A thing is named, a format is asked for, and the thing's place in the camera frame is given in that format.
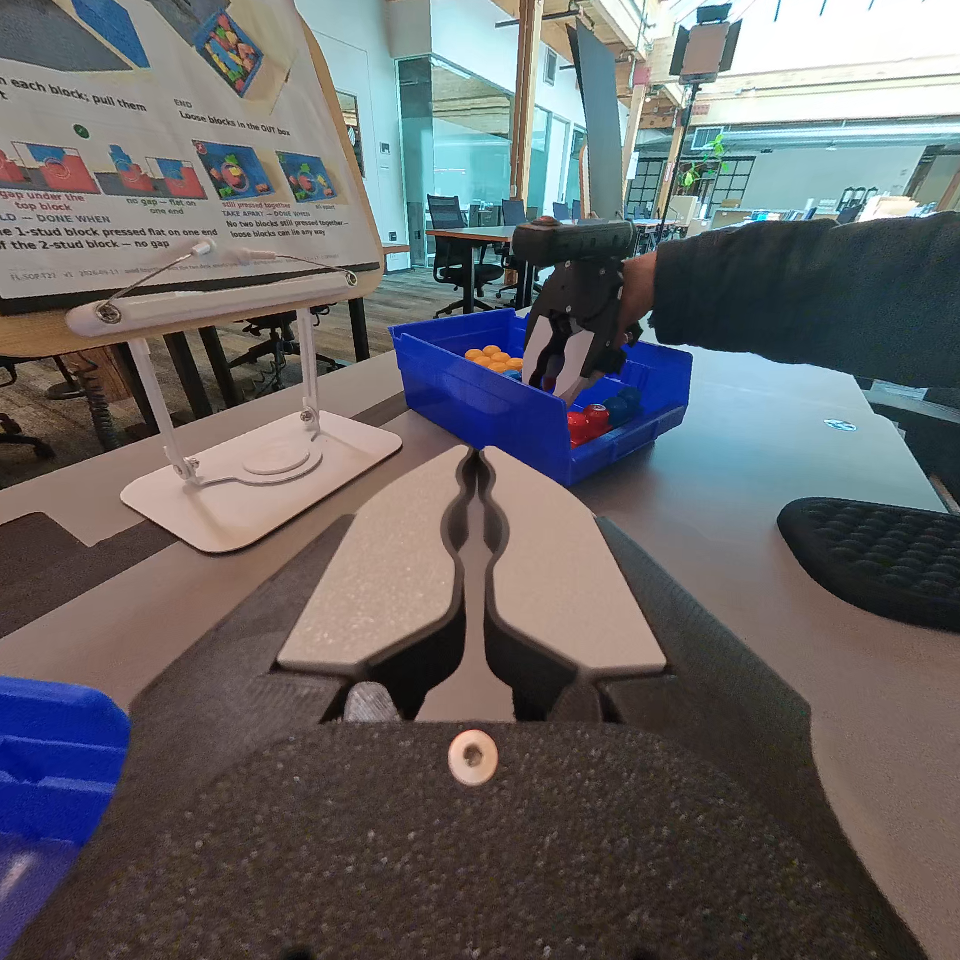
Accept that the black office chair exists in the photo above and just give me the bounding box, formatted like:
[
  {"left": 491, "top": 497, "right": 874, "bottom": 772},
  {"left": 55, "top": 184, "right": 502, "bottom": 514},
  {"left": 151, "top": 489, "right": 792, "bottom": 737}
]
[{"left": 427, "top": 195, "right": 504, "bottom": 316}]

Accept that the person's right hand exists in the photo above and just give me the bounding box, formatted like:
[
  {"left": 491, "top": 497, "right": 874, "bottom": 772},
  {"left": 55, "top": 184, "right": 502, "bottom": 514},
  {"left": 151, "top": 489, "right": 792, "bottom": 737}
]
[{"left": 618, "top": 249, "right": 663, "bottom": 352}]

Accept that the blue plastic bin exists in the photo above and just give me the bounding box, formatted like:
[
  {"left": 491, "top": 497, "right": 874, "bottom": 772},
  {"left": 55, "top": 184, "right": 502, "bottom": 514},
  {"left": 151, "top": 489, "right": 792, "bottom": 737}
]
[
  {"left": 388, "top": 307, "right": 693, "bottom": 487},
  {"left": 0, "top": 675, "right": 134, "bottom": 960}
]

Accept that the green potted plant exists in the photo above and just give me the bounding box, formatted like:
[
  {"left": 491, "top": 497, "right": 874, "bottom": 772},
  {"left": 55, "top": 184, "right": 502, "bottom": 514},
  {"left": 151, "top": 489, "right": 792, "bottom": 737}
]
[{"left": 678, "top": 133, "right": 730, "bottom": 189}]

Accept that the red mega block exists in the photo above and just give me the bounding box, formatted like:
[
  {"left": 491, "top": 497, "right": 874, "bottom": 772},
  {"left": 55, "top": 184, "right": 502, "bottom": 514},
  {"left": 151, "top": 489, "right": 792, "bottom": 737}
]
[{"left": 566, "top": 402, "right": 611, "bottom": 449}]

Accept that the printed instruction sheet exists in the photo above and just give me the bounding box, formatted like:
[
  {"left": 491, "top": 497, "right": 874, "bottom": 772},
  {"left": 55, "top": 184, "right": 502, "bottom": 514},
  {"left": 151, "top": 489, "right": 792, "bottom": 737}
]
[{"left": 0, "top": 0, "right": 380, "bottom": 301}]

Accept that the person's right forearm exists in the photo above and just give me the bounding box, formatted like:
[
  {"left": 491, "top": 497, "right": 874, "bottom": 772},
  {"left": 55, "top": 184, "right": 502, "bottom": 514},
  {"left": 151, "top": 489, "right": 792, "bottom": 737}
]
[{"left": 651, "top": 212, "right": 960, "bottom": 393}]

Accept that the wooden document stand white base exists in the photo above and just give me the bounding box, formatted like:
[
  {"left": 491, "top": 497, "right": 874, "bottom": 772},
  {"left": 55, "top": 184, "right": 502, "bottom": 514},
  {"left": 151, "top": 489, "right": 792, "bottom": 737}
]
[
  {"left": 0, "top": 0, "right": 404, "bottom": 555},
  {"left": 566, "top": 18, "right": 630, "bottom": 222}
]

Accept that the studio light panel on pole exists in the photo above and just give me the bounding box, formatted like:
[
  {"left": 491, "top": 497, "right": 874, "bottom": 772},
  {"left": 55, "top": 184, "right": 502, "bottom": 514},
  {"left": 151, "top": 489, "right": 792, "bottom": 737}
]
[{"left": 658, "top": 2, "right": 745, "bottom": 219}]

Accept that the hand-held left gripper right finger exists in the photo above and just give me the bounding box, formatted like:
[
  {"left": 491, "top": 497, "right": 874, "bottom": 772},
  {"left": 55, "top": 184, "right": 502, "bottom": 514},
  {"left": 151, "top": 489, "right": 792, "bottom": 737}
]
[{"left": 477, "top": 446, "right": 670, "bottom": 681}]

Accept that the wooden top office desk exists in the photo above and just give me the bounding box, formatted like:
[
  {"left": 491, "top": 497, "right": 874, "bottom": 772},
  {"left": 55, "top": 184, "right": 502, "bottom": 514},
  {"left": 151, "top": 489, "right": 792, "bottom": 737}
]
[{"left": 426, "top": 223, "right": 541, "bottom": 316}]

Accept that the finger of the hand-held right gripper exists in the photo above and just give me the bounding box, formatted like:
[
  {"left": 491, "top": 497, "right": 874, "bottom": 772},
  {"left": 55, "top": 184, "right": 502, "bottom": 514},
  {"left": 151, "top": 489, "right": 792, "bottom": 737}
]
[
  {"left": 553, "top": 328, "right": 604, "bottom": 408},
  {"left": 521, "top": 313, "right": 562, "bottom": 390}
]

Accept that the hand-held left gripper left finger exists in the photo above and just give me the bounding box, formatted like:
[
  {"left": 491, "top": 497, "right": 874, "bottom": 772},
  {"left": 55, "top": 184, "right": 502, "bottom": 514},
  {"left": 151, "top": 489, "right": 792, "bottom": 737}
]
[{"left": 275, "top": 445, "right": 481, "bottom": 676}]

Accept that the blue mega block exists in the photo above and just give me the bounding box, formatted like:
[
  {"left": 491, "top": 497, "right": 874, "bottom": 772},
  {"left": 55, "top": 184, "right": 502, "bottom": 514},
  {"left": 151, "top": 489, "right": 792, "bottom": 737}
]
[{"left": 602, "top": 385, "right": 644, "bottom": 430}]

